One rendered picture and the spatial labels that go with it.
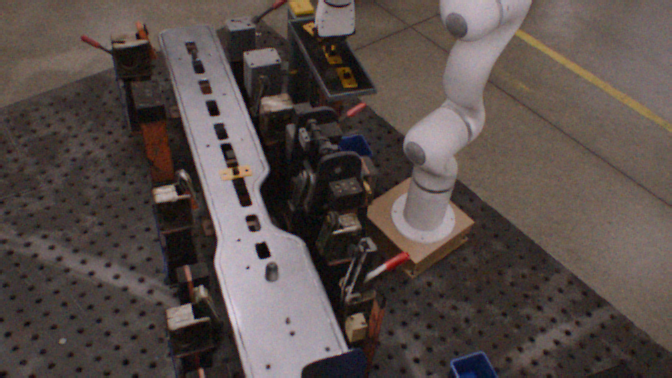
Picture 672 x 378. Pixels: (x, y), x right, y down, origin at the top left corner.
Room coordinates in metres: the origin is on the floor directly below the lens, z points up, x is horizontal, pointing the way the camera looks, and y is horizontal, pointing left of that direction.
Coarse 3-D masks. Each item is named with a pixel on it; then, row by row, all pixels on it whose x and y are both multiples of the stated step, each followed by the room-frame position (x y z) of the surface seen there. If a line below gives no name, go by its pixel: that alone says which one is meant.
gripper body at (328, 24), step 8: (320, 0) 1.47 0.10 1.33; (352, 0) 1.49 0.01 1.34; (320, 8) 1.46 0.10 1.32; (328, 8) 1.45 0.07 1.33; (336, 8) 1.46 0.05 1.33; (344, 8) 1.47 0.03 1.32; (352, 8) 1.48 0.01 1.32; (320, 16) 1.45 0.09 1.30; (328, 16) 1.45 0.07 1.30; (336, 16) 1.46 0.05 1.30; (344, 16) 1.47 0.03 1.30; (352, 16) 1.48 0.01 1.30; (320, 24) 1.45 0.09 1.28; (328, 24) 1.45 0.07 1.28; (336, 24) 1.46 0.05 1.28; (344, 24) 1.47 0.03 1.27; (352, 24) 1.48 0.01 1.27; (320, 32) 1.45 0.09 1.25; (328, 32) 1.45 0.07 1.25; (336, 32) 1.46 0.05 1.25; (344, 32) 1.47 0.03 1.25
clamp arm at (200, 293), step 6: (198, 288) 0.70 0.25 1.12; (204, 288) 0.71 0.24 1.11; (198, 294) 0.69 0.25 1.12; (204, 294) 0.69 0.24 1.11; (210, 294) 0.71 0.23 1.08; (198, 300) 0.68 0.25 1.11; (204, 300) 0.68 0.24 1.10; (210, 300) 0.69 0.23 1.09; (204, 306) 0.68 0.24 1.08; (210, 306) 0.69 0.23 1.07; (204, 312) 0.68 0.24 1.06; (210, 312) 0.68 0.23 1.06; (216, 312) 0.71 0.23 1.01; (198, 318) 0.70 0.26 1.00; (210, 318) 0.68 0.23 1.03; (216, 318) 0.69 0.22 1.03; (216, 324) 0.69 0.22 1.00
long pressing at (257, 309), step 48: (192, 96) 1.43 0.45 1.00; (240, 96) 1.45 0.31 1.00; (192, 144) 1.23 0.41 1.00; (240, 144) 1.25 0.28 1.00; (288, 240) 0.94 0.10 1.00; (240, 288) 0.79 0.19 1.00; (288, 288) 0.80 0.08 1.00; (240, 336) 0.67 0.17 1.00; (288, 336) 0.68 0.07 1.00; (336, 336) 0.69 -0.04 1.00
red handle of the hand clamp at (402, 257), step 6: (402, 252) 0.83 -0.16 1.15; (396, 258) 0.82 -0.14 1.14; (402, 258) 0.81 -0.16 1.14; (408, 258) 0.82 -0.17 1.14; (384, 264) 0.81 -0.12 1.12; (390, 264) 0.81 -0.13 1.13; (396, 264) 0.81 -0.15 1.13; (378, 270) 0.80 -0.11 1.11; (384, 270) 0.80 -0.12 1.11; (390, 270) 0.80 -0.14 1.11; (366, 276) 0.79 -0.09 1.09; (372, 276) 0.79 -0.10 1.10; (378, 276) 0.79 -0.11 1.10; (366, 282) 0.78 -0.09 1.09; (348, 288) 0.77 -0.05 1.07
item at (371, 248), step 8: (368, 240) 0.79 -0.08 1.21; (352, 248) 0.77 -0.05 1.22; (360, 248) 0.78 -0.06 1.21; (368, 248) 0.78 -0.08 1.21; (376, 248) 0.79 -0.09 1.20; (352, 256) 0.76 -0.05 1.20; (360, 256) 0.79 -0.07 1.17; (368, 256) 0.77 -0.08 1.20; (352, 264) 0.79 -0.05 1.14; (360, 264) 0.77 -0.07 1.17; (368, 264) 0.77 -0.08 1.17; (352, 272) 0.79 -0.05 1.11; (360, 272) 0.76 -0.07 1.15; (352, 280) 0.78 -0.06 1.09; (360, 280) 0.76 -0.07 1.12; (344, 288) 0.78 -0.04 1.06; (352, 288) 0.76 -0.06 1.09; (360, 288) 0.76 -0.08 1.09
